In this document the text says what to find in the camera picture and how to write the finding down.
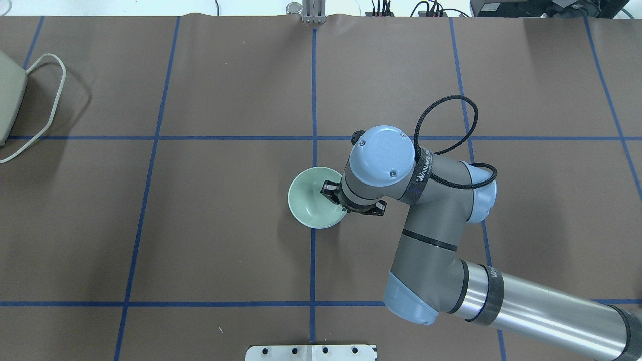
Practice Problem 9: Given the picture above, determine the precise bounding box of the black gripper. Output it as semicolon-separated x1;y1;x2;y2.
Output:
321;180;387;216

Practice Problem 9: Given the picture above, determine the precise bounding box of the green bowl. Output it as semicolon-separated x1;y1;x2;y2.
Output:
287;167;347;229

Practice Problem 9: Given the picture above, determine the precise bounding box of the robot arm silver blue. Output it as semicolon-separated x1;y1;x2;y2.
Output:
320;125;640;360

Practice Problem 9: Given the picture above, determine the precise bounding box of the small metal cylinder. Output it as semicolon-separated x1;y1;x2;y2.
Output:
286;2;303;15

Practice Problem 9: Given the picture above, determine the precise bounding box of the cream chrome toaster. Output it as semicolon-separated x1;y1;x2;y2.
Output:
1;52;27;146

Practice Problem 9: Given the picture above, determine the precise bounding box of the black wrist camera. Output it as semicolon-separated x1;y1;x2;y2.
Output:
350;129;365;146

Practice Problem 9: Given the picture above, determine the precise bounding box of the white central pillar mount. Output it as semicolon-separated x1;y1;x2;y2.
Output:
245;344;379;360

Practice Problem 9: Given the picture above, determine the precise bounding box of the aluminium frame post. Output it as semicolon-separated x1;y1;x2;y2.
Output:
301;0;327;24

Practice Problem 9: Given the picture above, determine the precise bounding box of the white toaster power cord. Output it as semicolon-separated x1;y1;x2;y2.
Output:
0;53;67;164

